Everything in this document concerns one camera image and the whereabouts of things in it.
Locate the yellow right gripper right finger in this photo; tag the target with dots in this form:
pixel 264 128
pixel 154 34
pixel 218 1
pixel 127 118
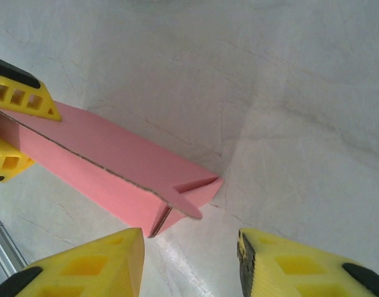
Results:
pixel 294 266

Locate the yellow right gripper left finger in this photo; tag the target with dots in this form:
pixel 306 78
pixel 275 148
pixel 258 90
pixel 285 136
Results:
pixel 93 266

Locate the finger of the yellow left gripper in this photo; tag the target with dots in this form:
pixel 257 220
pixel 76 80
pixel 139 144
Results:
pixel 6 161
pixel 19 89

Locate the pink paper box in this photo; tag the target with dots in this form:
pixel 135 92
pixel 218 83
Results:
pixel 115 154

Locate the aluminium rail beam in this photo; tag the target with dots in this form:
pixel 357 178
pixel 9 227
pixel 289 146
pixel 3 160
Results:
pixel 3 247

